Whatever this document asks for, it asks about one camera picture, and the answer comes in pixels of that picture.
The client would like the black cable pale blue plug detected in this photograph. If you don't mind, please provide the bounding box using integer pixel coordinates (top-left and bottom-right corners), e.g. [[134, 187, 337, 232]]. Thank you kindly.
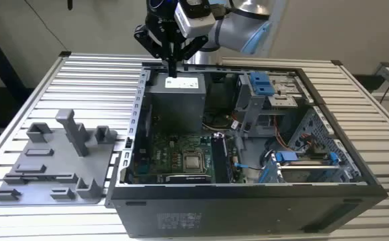
[[233, 162, 265, 172]]

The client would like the grey parts rack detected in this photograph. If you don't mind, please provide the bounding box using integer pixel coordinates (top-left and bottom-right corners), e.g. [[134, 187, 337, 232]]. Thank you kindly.
[[0, 109, 120, 207]]

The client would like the green motherboard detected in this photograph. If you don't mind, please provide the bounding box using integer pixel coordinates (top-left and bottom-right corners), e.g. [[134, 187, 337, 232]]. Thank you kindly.
[[126, 132, 245, 184]]

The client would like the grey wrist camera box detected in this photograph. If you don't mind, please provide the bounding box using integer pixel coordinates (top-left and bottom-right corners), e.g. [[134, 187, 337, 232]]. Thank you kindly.
[[173, 0, 217, 39]]

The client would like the silver drive cage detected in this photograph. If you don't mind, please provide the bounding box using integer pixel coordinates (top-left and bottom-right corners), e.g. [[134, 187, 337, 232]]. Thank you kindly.
[[233, 71, 310, 138]]

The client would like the grey power supply unit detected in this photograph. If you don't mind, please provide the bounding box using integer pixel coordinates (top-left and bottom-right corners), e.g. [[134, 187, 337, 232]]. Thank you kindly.
[[145, 72, 208, 134]]

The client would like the blue disk carrier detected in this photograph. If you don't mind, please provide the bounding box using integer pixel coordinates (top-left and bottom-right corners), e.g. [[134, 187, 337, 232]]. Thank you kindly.
[[249, 72, 276, 96], [264, 150, 345, 184]]

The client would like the installed RAM stick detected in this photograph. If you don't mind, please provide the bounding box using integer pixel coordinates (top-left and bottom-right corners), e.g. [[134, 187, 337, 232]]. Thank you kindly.
[[212, 134, 230, 183]]

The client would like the silver CPU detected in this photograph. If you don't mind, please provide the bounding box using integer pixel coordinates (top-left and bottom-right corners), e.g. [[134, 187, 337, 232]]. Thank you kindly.
[[184, 155, 204, 173]]

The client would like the black PC case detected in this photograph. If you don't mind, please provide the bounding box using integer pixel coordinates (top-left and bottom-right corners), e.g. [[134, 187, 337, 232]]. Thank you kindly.
[[104, 61, 389, 239]]

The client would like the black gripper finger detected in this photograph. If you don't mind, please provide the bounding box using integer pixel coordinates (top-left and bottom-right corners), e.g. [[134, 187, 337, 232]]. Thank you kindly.
[[133, 24, 174, 77], [173, 35, 209, 77]]

